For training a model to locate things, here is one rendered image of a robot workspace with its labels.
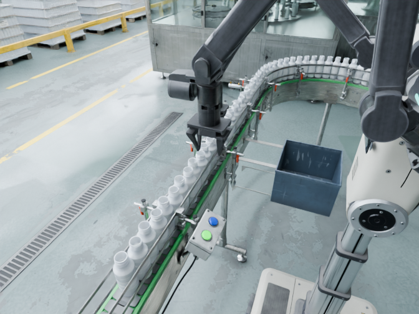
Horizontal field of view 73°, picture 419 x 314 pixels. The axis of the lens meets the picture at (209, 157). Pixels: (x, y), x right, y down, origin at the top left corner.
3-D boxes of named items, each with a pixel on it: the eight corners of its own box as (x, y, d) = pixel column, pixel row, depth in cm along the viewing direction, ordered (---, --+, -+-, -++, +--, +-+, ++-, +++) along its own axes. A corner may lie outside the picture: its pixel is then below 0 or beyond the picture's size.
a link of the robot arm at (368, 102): (433, 124, 52) (426, 111, 56) (389, 90, 51) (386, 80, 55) (388, 154, 58) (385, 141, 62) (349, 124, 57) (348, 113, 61)
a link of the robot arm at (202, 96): (216, 85, 64) (224, 76, 68) (187, 80, 66) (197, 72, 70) (215, 112, 68) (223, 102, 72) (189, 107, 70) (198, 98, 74)
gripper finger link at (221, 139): (222, 164, 75) (224, 133, 70) (198, 157, 77) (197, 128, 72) (231, 150, 80) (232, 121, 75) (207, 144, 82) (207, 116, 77)
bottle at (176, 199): (169, 227, 107) (164, 195, 97) (169, 215, 112) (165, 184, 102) (184, 225, 108) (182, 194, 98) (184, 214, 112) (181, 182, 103)
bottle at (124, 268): (116, 294, 86) (105, 263, 76) (126, 276, 91) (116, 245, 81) (134, 300, 85) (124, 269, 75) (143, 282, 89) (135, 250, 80)
